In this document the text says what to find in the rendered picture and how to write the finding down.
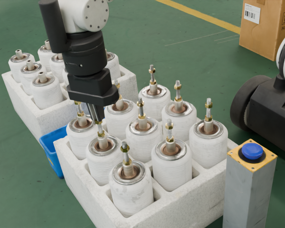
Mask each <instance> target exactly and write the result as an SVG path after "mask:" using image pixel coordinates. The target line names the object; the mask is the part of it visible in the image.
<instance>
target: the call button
mask: <svg viewBox="0 0 285 228"><path fill-rule="evenodd" d="M242 153H243V155H244V156H245V157H246V158H248V159H252V160H255V159H258V158H259V157H261V156H262V154H263V148H262V147H261V146H260V145H259V144H257V143H252V142H250V143H246V144H244V145H243V147H242Z"/></svg>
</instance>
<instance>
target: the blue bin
mask: <svg viewBox="0 0 285 228"><path fill-rule="evenodd" d="M66 128H67V125H65V126H63V127H60V128H58V129H56V130H54V131H51V132H49V133H47V134H45V135H43V136H41V137H40V138H39V141H40V144H41V145H42V147H43V148H44V151H45V153H46V155H47V158H48V161H49V163H50V165H51V167H52V169H53V170H54V171H55V173H56V174H57V176H58V177H59V178H60V179H64V178H65V177H64V174H63V172H62V168H61V165H60V162H59V159H58V156H57V153H56V150H55V147H54V144H53V142H54V141H56V140H58V139H61V138H64V137H65V136H67V131H66Z"/></svg>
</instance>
